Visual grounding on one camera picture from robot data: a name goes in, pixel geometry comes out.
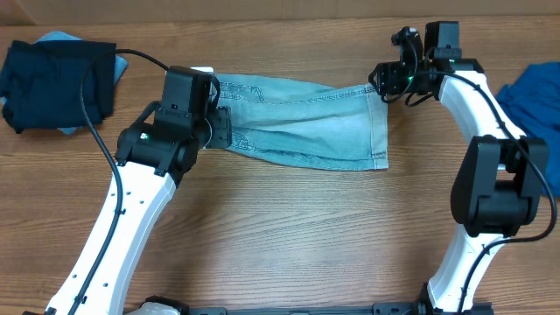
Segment folded light blue garment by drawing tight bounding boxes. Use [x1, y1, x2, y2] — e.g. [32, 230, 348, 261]
[0, 31, 130, 136]

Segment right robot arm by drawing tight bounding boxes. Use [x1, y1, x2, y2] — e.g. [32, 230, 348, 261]
[368, 21, 551, 314]

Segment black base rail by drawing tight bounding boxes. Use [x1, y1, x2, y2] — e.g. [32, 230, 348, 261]
[124, 295, 495, 315]

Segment folded dark navy garment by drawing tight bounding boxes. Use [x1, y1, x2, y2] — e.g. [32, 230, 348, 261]
[0, 39, 117, 135]

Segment crumpled blue t-shirt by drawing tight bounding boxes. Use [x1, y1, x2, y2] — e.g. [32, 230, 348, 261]
[496, 62, 559, 197]

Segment brown cardboard wall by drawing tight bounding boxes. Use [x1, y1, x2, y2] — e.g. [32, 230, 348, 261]
[1, 0, 559, 25]

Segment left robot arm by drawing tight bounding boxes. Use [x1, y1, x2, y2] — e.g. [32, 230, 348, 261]
[45, 66, 232, 314]

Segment light blue denim shorts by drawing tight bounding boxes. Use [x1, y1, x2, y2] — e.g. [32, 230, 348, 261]
[218, 73, 389, 172]

